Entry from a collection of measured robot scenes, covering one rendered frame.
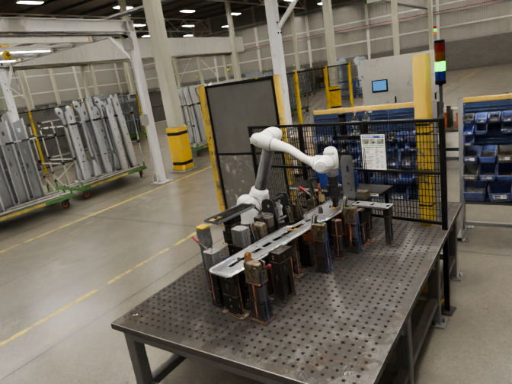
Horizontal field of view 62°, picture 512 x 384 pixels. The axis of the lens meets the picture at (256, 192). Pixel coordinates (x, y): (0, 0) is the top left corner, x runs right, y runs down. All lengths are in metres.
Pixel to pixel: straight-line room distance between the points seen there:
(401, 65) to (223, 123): 4.94
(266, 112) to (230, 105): 0.56
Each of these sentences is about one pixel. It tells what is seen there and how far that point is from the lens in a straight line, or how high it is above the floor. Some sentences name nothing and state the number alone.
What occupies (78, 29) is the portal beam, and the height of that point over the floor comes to 3.33.
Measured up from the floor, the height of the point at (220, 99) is 1.79.
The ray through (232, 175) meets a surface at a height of 0.74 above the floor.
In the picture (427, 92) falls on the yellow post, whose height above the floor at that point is 1.73.
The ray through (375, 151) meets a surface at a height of 1.31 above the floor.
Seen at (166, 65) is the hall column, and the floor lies 2.55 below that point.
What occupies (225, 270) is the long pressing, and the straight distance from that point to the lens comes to 2.45.
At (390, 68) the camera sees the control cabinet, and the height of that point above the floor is 1.74.
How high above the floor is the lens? 2.03
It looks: 15 degrees down
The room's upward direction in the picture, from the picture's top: 9 degrees counter-clockwise
